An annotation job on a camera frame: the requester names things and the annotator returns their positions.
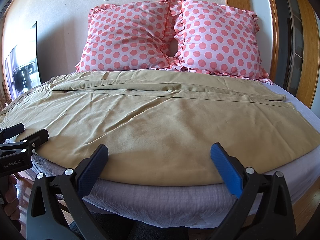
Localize pink polka-dot pillow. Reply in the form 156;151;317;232
76;0;182;72
171;0;271;83

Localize wooden door frame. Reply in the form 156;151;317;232
226;0;319;108

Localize person's left hand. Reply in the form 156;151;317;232
4;174;20;221

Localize left pink polka-dot pillow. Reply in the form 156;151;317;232
76;0;182;72

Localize dark framed mirror panel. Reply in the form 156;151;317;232
4;22;41;100

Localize khaki tan pants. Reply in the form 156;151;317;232
1;70;319;186

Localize grey lavender bed sheet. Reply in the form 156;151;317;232
4;81;320;229

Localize right pink polka-dot pillow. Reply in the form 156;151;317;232
171;0;271;83

